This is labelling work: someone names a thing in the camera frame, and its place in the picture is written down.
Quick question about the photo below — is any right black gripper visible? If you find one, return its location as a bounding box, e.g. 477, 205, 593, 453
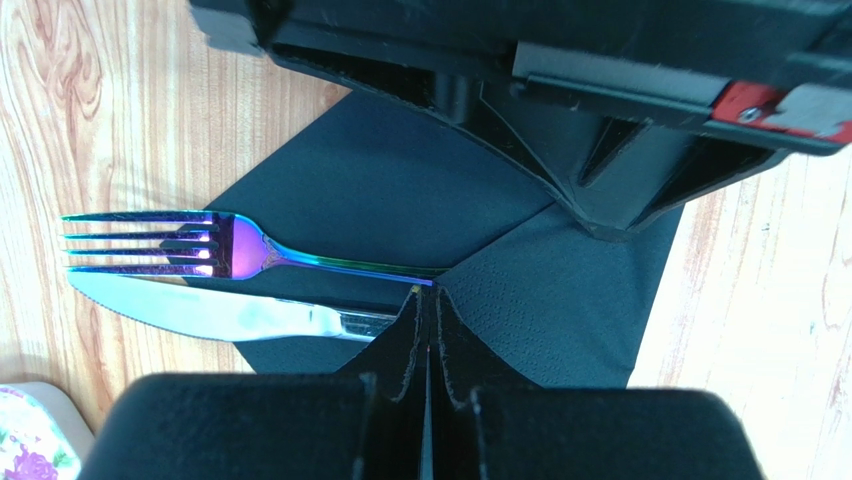
190, 1, 851, 241

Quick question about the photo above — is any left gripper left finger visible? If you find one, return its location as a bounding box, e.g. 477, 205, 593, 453
81, 287, 428, 479

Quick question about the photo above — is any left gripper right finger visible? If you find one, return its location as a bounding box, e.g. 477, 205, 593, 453
425, 287, 762, 479

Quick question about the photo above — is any black paper napkin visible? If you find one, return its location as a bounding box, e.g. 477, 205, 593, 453
211, 94, 681, 388

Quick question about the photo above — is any silver knife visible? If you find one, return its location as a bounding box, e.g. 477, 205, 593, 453
67, 272, 397, 342

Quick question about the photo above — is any iridescent fork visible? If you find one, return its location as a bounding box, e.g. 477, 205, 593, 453
61, 210, 448, 286

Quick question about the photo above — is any floral cloth mat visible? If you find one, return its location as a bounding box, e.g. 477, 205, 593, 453
1, 382, 95, 480

